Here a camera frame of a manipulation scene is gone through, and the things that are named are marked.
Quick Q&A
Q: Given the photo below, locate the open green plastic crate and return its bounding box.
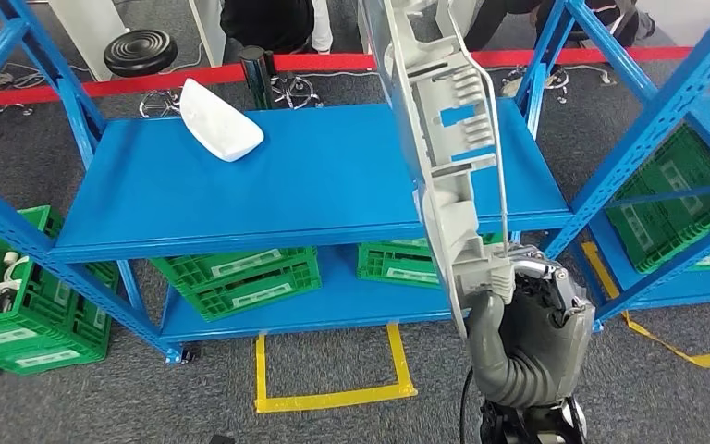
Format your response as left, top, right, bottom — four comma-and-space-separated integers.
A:
0, 204, 120, 376

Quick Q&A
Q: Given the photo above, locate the white desk panel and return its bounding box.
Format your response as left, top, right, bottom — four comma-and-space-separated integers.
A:
186, 0, 228, 68
47, 0, 130, 82
449, 0, 482, 38

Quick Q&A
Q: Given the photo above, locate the yellow floor tape square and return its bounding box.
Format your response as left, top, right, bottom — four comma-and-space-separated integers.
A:
253, 323, 419, 414

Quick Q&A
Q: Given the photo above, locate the black round stool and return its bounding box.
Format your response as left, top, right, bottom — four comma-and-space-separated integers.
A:
102, 29, 183, 118

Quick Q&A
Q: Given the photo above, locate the chrome chair base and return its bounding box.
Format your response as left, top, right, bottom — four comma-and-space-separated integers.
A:
271, 71, 326, 112

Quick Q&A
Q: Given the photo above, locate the white plastic part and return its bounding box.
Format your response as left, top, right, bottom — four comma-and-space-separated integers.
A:
0, 250, 31, 314

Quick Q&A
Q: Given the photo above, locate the large green plastic crate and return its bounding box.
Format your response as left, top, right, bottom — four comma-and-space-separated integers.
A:
605, 124, 710, 275

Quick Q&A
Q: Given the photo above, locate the black stanchion post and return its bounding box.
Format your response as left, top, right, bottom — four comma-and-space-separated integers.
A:
238, 44, 277, 112

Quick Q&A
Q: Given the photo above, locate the grey plastic wheel hubcap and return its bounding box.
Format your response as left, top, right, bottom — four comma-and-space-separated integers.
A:
358, 0, 519, 342

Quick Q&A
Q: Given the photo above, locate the red barrier belt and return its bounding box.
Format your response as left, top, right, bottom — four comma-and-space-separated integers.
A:
0, 63, 247, 110
272, 45, 696, 73

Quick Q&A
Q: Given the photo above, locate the white plastic mirror cover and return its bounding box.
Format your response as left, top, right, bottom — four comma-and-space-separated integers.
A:
178, 78, 265, 164

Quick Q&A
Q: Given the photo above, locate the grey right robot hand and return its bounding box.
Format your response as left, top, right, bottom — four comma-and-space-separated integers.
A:
467, 243, 596, 398

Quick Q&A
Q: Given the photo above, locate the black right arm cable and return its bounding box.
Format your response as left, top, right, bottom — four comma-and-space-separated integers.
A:
458, 366, 477, 444

